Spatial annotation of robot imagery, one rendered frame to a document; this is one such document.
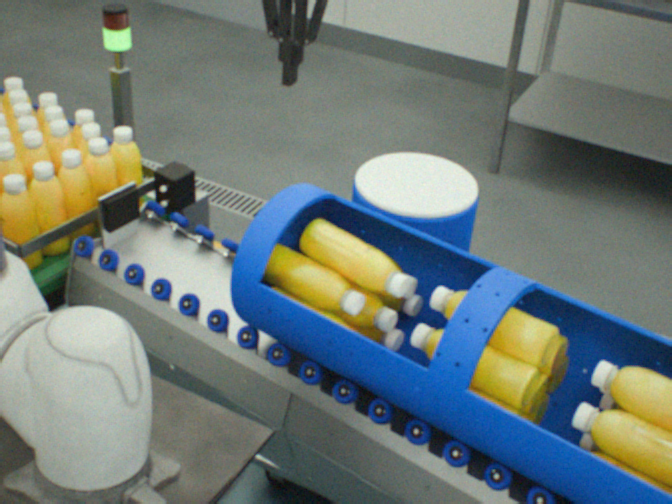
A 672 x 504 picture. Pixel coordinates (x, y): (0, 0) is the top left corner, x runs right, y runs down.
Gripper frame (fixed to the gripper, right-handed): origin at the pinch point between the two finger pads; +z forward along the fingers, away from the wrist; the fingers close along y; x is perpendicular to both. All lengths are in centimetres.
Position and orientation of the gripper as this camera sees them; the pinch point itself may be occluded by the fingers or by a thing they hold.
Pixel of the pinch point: (290, 62)
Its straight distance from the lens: 150.0
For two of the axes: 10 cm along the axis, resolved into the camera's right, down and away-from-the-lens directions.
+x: 3.7, -4.8, 7.9
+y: 9.3, 2.6, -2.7
